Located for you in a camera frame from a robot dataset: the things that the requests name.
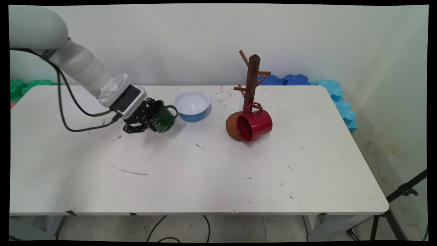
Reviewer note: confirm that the blue and white bowl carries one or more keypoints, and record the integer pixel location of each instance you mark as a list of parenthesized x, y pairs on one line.
[(191, 102)]

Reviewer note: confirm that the green mug with white script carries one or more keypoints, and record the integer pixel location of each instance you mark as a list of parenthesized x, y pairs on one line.
[(165, 119)]

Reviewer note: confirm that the red mug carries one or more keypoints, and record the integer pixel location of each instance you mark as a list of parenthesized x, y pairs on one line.
[(259, 124)]

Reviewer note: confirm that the black tripod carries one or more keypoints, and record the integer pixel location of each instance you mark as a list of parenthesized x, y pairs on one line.
[(404, 190)]

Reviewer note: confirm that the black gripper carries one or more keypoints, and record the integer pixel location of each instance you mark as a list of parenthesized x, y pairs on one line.
[(127, 100)]

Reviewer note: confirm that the pink foam mat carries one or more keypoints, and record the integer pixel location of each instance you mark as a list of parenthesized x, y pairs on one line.
[(12, 105)]

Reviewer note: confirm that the brown wooden mug tree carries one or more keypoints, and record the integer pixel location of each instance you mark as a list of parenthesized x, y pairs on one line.
[(252, 78)]

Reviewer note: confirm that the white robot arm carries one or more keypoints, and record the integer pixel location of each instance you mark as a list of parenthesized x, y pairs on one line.
[(78, 65)]

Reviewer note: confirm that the green foam mat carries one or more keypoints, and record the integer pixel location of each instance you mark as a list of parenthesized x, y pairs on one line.
[(20, 88)]

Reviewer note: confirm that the light blue foam mat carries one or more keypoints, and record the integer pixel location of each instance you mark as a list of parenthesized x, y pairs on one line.
[(343, 109)]

